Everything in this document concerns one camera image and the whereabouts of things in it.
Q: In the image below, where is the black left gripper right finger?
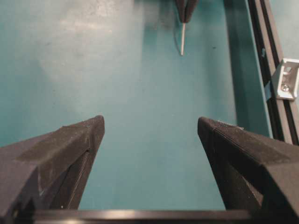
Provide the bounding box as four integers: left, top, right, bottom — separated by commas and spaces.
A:
198, 117, 299, 224

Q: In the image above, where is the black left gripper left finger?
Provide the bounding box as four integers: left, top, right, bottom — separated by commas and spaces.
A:
0, 115, 105, 224

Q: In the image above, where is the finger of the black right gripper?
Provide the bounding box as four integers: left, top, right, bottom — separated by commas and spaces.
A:
185, 0, 199, 23
175, 0, 186, 23

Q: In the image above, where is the black long extrusion rail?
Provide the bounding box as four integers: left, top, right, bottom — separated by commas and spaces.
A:
247, 0, 299, 145

